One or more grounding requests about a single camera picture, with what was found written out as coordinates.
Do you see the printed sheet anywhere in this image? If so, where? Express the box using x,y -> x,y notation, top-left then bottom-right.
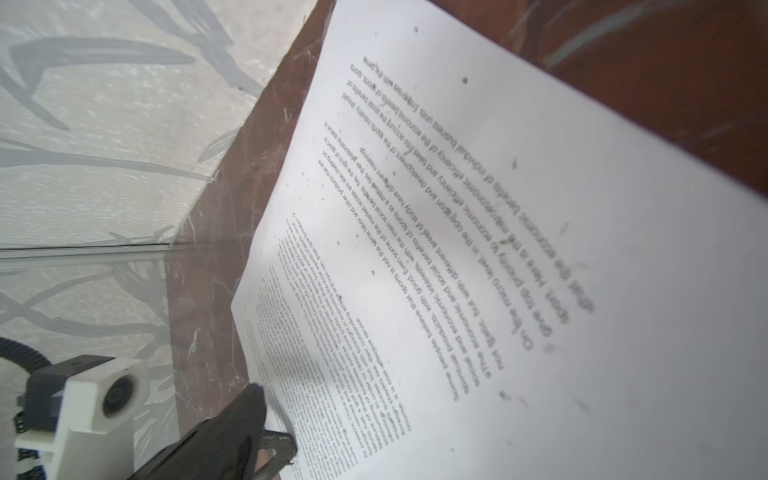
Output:
232,1 -> 767,479

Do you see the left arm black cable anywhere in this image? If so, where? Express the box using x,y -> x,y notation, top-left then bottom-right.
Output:
0,335 -> 52,376

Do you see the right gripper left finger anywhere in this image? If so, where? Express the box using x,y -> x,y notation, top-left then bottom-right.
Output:
131,383 -> 267,480

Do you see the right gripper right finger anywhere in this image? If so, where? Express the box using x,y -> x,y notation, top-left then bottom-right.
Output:
254,430 -> 298,480

